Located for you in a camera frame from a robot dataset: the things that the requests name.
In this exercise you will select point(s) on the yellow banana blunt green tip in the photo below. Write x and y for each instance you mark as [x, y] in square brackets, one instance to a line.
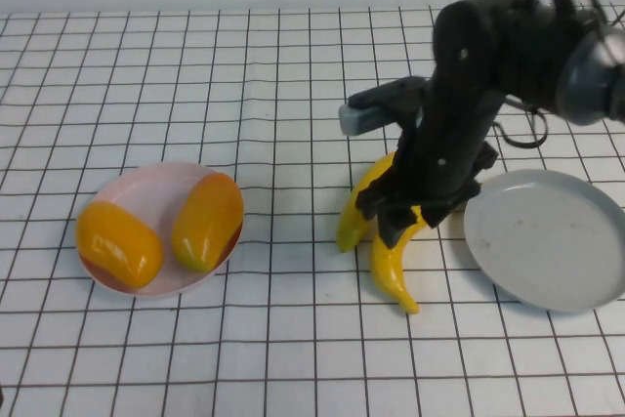
[354, 226]

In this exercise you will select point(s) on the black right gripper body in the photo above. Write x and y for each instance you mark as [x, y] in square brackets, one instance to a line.
[444, 153]

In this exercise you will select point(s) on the pink round plate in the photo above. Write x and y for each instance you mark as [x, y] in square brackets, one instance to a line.
[146, 192]

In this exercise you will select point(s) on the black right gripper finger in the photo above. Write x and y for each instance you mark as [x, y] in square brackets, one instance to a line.
[449, 209]
[386, 212]

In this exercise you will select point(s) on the yellow banana narrow curved tail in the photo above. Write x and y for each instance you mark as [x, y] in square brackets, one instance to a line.
[390, 275]

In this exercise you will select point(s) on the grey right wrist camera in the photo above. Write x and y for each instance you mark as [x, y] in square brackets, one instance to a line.
[371, 109]

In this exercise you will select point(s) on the grey round plate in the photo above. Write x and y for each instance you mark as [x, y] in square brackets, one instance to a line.
[547, 241]

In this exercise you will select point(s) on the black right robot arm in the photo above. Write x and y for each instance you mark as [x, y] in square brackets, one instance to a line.
[527, 55]

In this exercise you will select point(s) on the white grid tablecloth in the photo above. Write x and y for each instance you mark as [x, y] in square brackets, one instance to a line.
[244, 95]

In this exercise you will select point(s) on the orange mango with green tip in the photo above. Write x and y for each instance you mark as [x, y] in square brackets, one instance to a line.
[207, 221]

